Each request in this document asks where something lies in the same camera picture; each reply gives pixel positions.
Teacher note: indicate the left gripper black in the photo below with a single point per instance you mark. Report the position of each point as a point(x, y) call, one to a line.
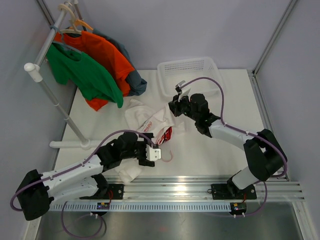
point(146, 138)

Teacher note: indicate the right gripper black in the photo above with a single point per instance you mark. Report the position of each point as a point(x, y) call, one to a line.
point(174, 105)

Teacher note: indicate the white t shirt red print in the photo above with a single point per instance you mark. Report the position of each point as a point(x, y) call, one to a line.
point(142, 118)

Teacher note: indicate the pink wire hanger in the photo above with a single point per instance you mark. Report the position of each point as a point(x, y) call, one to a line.
point(166, 156)

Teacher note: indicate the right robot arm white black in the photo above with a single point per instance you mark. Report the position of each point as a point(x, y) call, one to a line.
point(263, 153)

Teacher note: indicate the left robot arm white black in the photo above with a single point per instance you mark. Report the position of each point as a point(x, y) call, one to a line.
point(38, 192)

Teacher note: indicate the blue grey t shirt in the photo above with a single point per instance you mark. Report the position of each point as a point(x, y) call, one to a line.
point(137, 84)

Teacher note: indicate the green t shirt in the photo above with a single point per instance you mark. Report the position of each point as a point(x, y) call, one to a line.
point(95, 83)

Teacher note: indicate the orange t shirt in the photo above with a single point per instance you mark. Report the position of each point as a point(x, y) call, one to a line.
point(103, 52)

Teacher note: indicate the orange hanger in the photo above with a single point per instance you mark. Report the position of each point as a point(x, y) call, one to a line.
point(82, 23)

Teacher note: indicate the blue hanger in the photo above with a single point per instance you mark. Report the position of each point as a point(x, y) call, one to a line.
point(63, 43)

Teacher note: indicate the beige hanger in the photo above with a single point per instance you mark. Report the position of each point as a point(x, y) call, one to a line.
point(72, 20)

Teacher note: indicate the white plastic basket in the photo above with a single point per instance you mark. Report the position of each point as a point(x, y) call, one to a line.
point(171, 73)

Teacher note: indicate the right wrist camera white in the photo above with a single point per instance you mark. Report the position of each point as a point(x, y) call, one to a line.
point(182, 90)

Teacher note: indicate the aluminium mounting rail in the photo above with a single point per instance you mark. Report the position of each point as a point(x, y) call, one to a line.
point(194, 189)

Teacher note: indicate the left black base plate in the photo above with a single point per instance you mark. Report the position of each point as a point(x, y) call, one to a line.
point(115, 191)

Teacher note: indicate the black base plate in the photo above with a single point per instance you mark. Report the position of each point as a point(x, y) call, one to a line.
point(223, 191)
point(115, 191)

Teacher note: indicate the white slotted cable duct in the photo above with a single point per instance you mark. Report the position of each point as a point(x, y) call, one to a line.
point(94, 206)

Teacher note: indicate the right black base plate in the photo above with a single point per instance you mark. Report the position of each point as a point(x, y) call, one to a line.
point(223, 191)

